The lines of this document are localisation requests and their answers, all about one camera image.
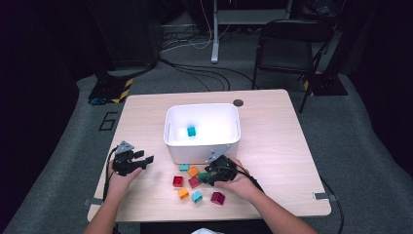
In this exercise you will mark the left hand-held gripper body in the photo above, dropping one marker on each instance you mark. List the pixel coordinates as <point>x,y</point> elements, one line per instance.
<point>125,164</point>

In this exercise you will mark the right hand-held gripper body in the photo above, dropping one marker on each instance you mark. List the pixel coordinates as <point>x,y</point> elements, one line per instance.
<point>225,170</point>

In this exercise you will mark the magenta toy block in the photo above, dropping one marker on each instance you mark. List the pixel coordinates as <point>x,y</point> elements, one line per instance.
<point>217,198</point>

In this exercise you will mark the dark red toy block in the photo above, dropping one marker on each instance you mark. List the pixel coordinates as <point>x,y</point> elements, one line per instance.
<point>194,182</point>

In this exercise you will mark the orange toy block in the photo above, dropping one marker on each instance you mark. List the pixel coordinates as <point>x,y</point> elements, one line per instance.
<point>183,193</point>
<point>193,171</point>

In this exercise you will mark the bright red toy block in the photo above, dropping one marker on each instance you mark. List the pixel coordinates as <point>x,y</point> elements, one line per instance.
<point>178,181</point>

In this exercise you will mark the teal toy block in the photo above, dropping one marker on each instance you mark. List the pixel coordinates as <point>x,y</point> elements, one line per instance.
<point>191,131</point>
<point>184,167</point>
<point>196,196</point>

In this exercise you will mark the white plastic bin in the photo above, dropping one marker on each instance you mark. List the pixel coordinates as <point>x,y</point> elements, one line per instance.
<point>211,120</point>

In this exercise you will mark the person's left hand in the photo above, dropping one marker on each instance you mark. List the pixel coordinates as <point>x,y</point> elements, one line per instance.
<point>118,185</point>

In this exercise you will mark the person's right hand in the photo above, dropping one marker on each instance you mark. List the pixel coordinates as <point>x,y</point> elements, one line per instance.
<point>242,187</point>

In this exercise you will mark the grey table clamp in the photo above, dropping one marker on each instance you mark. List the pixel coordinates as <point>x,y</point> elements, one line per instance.
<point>321,196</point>
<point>91,202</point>

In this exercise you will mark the person's white garment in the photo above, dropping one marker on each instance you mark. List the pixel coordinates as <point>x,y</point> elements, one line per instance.
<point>206,231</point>

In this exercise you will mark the person's black garment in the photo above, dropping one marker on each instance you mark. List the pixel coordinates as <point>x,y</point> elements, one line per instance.
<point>168,228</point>

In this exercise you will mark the small blue object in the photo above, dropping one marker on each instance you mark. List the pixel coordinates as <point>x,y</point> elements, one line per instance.
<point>97,101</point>

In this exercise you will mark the black table grommet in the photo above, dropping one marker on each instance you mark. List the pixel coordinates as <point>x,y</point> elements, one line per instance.
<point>238,102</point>

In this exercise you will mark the black stand base striped tape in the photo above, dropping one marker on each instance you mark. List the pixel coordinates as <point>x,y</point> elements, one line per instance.
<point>328,86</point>
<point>107,89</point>

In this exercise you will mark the large black panel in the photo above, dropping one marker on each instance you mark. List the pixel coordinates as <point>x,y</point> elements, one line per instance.
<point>130,32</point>

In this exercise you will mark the black folding chair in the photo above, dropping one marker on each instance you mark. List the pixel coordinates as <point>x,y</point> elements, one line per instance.
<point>285,48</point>

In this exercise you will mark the white desk frame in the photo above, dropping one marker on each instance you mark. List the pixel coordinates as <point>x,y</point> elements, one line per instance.
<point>215,39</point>

